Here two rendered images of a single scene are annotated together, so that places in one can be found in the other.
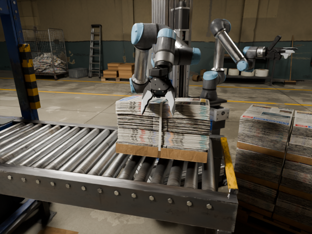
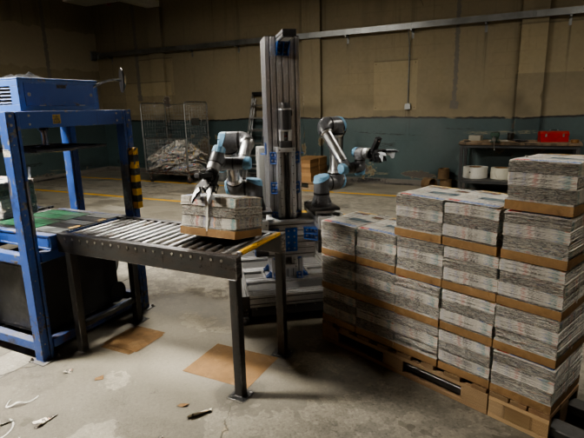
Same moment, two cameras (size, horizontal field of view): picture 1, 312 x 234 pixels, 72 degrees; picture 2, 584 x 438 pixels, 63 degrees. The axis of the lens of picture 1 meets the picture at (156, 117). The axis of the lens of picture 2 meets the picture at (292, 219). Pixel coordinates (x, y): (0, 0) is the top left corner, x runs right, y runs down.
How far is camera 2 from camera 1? 1.97 m
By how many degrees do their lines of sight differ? 15
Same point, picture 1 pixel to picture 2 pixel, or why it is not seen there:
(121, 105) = (184, 198)
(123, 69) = not seen: hidden behind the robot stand
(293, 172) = (362, 277)
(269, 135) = (342, 239)
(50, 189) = (134, 253)
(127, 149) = (187, 230)
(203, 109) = (232, 201)
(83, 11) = (242, 71)
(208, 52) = (454, 136)
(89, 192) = (156, 255)
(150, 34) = (230, 141)
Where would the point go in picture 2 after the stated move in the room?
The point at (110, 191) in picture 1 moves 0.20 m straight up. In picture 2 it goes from (168, 253) to (165, 217)
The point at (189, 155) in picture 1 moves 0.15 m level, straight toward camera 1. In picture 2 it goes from (224, 234) to (209, 241)
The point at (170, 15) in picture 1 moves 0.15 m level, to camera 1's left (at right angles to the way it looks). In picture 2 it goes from (273, 116) to (254, 116)
